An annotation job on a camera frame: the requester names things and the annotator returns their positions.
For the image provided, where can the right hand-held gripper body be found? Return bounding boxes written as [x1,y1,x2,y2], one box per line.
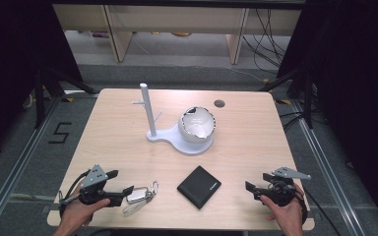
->
[257,165,312,207]

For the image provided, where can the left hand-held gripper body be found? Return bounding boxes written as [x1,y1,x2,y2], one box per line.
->
[78,163,126,208]

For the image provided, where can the silver car key with strap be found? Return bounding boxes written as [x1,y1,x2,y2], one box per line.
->
[121,179,160,217]

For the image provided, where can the person's right hand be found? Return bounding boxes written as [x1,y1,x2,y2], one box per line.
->
[259,183,307,231]

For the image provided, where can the person's left hand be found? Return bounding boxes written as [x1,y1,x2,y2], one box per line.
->
[59,183,112,228]

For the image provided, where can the black leather wallet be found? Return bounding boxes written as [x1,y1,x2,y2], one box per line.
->
[176,164,222,210]

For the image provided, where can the white and silver bowl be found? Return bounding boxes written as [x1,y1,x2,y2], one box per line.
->
[177,105,218,144]

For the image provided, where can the black metal tripod stand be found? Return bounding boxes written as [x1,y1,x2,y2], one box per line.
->
[258,65,317,130]
[33,64,96,130]

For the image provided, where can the dark curtain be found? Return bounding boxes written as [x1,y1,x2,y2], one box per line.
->
[0,0,84,166]
[275,0,378,227]

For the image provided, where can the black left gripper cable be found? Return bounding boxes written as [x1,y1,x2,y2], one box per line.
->
[58,168,92,214]

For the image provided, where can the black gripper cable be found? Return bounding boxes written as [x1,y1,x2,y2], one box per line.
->
[58,168,92,214]
[302,187,337,236]

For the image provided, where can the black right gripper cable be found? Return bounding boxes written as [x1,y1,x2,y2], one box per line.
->
[302,187,337,236]

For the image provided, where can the aluminium floor rail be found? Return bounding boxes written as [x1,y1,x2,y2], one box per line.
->
[289,97,367,236]
[0,92,65,236]

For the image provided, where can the white stand with post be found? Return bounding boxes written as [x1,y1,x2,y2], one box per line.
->
[131,82,217,157]

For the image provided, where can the light wooden desk frame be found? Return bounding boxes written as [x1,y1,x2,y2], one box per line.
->
[52,3,303,66]

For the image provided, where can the bundle of black cables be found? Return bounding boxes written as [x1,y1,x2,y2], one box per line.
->
[241,9,290,75]

